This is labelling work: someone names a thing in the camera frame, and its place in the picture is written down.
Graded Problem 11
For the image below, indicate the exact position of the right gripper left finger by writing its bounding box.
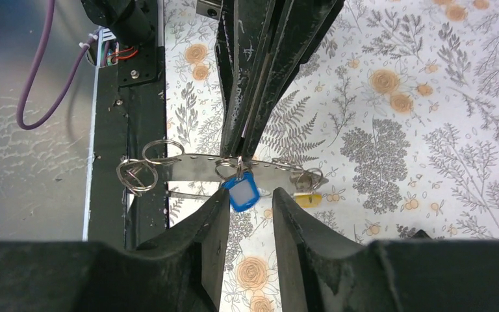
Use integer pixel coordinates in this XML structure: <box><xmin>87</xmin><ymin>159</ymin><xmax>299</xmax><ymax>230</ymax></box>
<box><xmin>128</xmin><ymin>188</ymin><xmax>230</xmax><ymax>311</ymax></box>

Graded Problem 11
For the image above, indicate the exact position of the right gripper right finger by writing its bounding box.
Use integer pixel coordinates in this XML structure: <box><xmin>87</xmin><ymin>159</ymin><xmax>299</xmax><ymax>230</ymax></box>
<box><xmin>272</xmin><ymin>188</ymin><xmax>378</xmax><ymax>311</ymax></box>

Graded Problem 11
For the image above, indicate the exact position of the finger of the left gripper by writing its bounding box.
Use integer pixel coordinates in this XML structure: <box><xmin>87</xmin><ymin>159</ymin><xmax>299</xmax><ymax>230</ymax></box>
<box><xmin>240</xmin><ymin>1</ymin><xmax>344</xmax><ymax>157</ymax></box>
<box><xmin>215</xmin><ymin>1</ymin><xmax>275</xmax><ymax>157</ymax></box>

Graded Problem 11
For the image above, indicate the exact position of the yellow tagged key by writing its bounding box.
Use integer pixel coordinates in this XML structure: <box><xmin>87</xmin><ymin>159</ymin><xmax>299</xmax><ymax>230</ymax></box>
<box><xmin>294</xmin><ymin>193</ymin><xmax>322</xmax><ymax>209</ymax></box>

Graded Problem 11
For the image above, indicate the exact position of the blue tagged key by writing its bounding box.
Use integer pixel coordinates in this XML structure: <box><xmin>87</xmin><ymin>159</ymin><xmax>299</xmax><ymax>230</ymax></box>
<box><xmin>215</xmin><ymin>157</ymin><xmax>261</xmax><ymax>213</ymax></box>

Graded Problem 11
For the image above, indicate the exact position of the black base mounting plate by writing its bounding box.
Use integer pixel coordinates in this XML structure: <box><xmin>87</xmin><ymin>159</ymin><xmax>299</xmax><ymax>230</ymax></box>
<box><xmin>82</xmin><ymin>1</ymin><xmax>168</xmax><ymax>250</ymax></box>

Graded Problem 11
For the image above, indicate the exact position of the floral patterned table mat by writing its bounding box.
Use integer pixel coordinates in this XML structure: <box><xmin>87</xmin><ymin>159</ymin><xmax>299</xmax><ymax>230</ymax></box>
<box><xmin>165</xmin><ymin>1</ymin><xmax>499</xmax><ymax>311</ymax></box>

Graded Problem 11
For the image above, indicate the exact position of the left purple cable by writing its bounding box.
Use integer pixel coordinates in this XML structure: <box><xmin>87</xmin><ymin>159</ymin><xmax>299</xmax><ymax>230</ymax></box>
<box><xmin>16</xmin><ymin>0</ymin><xmax>99</xmax><ymax>131</ymax></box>

